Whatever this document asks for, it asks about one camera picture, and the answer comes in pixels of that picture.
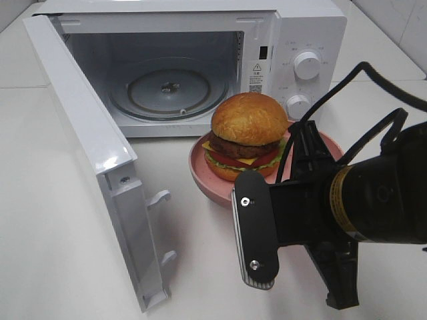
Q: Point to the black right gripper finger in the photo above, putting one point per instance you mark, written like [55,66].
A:
[337,264]
[255,230]

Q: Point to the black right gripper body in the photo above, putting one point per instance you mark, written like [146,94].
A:
[300,212]

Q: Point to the burger with sesame bun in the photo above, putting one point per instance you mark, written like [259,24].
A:
[247,134]

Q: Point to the white timer knob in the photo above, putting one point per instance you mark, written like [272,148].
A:
[297,106]

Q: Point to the white microwave door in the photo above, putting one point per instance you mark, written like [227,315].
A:
[102,145]

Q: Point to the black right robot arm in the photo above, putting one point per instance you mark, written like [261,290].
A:
[329,207]

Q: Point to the glass microwave turntable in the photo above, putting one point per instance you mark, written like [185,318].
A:
[167,88]

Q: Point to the upper white power knob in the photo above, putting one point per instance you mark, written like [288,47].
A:
[307,65]

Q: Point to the white microwave oven body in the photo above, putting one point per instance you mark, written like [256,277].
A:
[254,43]

